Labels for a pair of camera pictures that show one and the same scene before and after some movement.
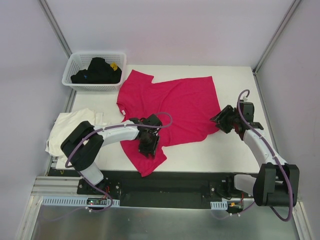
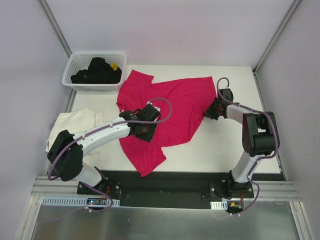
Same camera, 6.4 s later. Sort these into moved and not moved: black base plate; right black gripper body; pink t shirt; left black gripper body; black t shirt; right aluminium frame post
Moved: right black gripper body; left black gripper body
Not moved: black t shirt; right aluminium frame post; pink t shirt; black base plate
